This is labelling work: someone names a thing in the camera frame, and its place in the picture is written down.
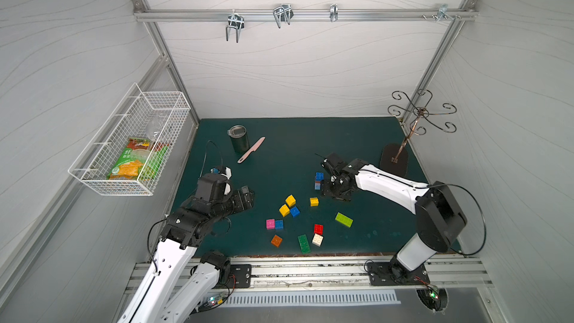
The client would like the yellow lego brick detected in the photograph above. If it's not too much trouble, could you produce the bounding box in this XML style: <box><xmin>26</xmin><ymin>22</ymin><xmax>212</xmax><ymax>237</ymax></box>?
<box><xmin>280</xmin><ymin>204</ymin><xmax>290</xmax><ymax>217</ymax></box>
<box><xmin>286</xmin><ymin>195</ymin><xmax>296</xmax><ymax>208</ymax></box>
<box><xmin>309</xmin><ymin>197</ymin><xmax>319</xmax><ymax>207</ymax></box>

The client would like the lime green long lego brick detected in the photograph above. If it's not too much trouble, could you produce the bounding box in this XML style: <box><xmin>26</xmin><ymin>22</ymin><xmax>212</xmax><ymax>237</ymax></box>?
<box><xmin>335</xmin><ymin>212</ymin><xmax>354</xmax><ymax>228</ymax></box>

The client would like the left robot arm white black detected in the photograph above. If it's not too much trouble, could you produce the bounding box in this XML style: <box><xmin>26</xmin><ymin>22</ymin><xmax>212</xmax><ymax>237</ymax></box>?
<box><xmin>118</xmin><ymin>186</ymin><xmax>255</xmax><ymax>322</ymax></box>

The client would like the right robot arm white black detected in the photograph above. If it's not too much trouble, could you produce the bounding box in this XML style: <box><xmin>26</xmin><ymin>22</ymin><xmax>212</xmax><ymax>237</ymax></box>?
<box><xmin>321</xmin><ymin>153</ymin><xmax>468</xmax><ymax>285</ymax></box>

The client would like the red lego brick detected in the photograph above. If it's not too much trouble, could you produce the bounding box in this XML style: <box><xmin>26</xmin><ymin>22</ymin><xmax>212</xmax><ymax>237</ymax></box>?
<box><xmin>314</xmin><ymin>224</ymin><xmax>324</xmax><ymax>236</ymax></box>

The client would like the orange lego brick front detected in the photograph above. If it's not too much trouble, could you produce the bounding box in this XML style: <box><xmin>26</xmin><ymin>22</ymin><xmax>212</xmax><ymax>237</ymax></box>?
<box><xmin>271</xmin><ymin>235</ymin><xmax>283</xmax><ymax>248</ymax></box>

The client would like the cream lego brick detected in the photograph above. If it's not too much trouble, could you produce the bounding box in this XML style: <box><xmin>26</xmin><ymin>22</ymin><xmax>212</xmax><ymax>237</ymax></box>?
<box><xmin>312</xmin><ymin>233</ymin><xmax>324</xmax><ymax>247</ymax></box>

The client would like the dark green long lego brick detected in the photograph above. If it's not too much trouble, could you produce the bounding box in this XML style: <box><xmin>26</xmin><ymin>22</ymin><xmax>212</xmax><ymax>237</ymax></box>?
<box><xmin>297</xmin><ymin>234</ymin><xmax>311</xmax><ymax>254</ymax></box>

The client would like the pink plastic knife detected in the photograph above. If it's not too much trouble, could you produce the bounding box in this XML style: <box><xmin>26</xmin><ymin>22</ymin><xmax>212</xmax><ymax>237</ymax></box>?
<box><xmin>237</xmin><ymin>137</ymin><xmax>265</xmax><ymax>164</ymax></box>

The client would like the black metal jewelry stand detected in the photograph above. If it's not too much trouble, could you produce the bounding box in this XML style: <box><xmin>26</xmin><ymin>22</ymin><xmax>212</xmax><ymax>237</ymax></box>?
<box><xmin>379</xmin><ymin>89</ymin><xmax>457</xmax><ymax>177</ymax></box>

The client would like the dark green metal tumbler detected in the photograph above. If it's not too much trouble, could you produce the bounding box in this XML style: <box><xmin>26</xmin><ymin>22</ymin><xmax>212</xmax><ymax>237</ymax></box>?
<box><xmin>227</xmin><ymin>125</ymin><xmax>251</xmax><ymax>155</ymax></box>

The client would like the green snack bag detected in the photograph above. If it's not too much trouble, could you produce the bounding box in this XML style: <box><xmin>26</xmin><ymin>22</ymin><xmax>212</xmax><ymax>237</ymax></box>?
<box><xmin>107</xmin><ymin>138</ymin><xmax>170</xmax><ymax>180</ymax></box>

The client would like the metal hook clip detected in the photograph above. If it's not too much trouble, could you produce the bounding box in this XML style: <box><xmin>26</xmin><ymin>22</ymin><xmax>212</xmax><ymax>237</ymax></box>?
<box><xmin>226</xmin><ymin>13</ymin><xmax>245</xmax><ymax>43</ymax></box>
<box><xmin>330</xmin><ymin>4</ymin><xmax>339</xmax><ymax>22</ymax></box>
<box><xmin>272</xmin><ymin>4</ymin><xmax>294</xmax><ymax>28</ymax></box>
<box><xmin>421</xmin><ymin>4</ymin><xmax>461</xmax><ymax>22</ymax></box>

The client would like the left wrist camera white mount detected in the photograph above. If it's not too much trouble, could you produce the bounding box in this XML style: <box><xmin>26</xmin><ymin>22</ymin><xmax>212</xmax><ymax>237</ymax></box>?
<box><xmin>220</xmin><ymin>166</ymin><xmax>232</xmax><ymax>195</ymax></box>

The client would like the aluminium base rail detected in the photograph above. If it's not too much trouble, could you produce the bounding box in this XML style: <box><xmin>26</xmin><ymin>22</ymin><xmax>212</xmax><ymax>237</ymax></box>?
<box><xmin>125</xmin><ymin>255</ymin><xmax>490</xmax><ymax>292</ymax></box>

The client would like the white wire basket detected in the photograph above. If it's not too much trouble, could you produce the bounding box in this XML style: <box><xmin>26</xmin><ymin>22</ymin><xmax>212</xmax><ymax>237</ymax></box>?
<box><xmin>68</xmin><ymin>83</ymin><xmax>191</xmax><ymax>197</ymax></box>

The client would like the aluminium crossbar rail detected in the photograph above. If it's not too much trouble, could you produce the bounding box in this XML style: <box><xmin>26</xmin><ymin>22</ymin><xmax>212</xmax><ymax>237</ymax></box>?
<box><xmin>134</xmin><ymin>7</ymin><xmax>479</xmax><ymax>22</ymax></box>

